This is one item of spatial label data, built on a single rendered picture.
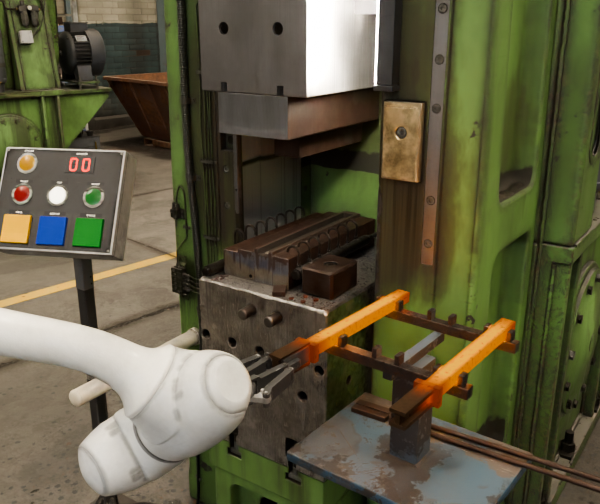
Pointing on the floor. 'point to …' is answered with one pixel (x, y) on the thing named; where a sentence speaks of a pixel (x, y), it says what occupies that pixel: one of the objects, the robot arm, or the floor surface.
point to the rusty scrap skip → (145, 104)
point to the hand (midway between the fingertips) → (290, 358)
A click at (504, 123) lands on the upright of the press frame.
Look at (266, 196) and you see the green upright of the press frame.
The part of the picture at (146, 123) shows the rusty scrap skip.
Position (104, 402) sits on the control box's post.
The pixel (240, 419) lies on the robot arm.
